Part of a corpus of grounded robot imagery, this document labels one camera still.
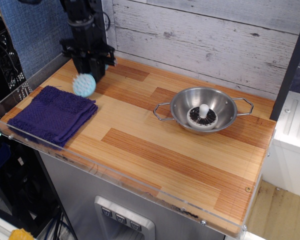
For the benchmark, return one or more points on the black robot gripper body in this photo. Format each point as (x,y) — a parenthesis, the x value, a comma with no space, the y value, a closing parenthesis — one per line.
(85,42)

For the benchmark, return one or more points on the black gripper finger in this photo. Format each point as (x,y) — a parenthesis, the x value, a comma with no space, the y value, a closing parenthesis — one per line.
(82,64)
(98,69)

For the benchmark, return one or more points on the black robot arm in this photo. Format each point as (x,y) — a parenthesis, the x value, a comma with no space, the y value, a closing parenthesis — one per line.
(70,29)

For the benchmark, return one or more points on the purple folded cloth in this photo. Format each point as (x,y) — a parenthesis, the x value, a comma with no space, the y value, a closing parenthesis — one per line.
(54,115)

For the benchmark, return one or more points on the black plastic crate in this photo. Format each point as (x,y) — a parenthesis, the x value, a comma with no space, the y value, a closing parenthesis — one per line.
(11,73)

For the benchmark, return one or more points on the clear acrylic table guard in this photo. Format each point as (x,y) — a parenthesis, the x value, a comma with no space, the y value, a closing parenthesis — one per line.
(185,183)

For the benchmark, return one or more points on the white black mushroom toy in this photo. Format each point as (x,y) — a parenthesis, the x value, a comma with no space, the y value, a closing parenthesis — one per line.
(202,118)

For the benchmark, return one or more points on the silver dispenser button panel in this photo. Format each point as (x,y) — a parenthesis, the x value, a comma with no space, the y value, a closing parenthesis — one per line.
(119,223)

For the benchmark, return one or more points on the white side cabinet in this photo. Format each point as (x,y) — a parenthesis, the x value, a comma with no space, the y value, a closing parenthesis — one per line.
(281,166)

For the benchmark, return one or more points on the steel bowl with handles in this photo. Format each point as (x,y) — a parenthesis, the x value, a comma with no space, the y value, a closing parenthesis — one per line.
(221,103)

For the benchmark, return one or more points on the dark grey right post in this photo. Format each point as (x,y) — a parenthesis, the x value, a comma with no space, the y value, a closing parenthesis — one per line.
(287,82)

